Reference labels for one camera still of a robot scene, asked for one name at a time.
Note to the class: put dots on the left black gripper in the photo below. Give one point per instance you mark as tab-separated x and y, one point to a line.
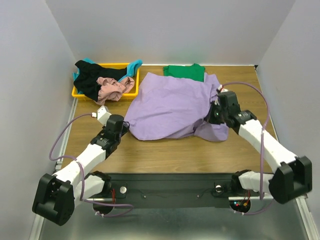
124	130

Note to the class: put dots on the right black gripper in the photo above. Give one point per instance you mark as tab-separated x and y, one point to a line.
215	115

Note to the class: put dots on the purple t shirt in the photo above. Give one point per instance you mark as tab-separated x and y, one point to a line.
172	108

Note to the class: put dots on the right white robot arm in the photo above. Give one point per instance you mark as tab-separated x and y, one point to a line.
271	151

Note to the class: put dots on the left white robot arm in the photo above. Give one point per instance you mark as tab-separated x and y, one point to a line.
79	169

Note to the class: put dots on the pink t shirt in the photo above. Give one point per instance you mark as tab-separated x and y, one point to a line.
113	90

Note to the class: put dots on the folded green t shirt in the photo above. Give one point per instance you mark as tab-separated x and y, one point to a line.
194	72

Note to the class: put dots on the yellow plastic bin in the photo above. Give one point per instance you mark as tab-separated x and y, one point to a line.
131	95

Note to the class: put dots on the black t shirt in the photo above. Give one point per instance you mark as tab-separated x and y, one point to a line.
86	81

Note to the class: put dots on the teal t shirt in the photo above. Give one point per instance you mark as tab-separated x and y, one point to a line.
132	68

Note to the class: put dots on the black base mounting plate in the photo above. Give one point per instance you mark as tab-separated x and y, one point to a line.
162	190

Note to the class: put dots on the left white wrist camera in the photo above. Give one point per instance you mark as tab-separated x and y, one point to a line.
102	115

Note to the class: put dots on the left side aluminium rail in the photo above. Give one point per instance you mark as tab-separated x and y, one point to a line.
65	137

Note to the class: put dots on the aluminium frame rail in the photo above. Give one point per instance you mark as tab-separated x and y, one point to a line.
283	188

